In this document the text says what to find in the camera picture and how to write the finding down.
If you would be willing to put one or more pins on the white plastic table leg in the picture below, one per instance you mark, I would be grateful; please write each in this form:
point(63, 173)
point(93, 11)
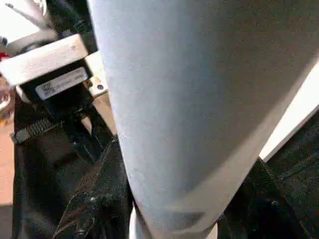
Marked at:
point(199, 99)

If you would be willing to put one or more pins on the white plastic table top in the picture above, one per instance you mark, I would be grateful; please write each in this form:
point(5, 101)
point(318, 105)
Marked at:
point(299, 109)

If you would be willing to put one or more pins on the black work surface mat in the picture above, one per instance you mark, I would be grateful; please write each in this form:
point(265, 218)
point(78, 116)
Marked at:
point(299, 189)

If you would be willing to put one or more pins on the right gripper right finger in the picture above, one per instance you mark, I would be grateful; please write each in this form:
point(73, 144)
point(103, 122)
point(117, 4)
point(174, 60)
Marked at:
point(259, 214)

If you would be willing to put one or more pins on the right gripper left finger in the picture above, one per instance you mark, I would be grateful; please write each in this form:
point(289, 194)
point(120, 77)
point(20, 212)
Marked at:
point(99, 209)

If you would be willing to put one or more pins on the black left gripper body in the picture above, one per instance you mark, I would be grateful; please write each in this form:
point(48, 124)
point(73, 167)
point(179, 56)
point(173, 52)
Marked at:
point(55, 109)

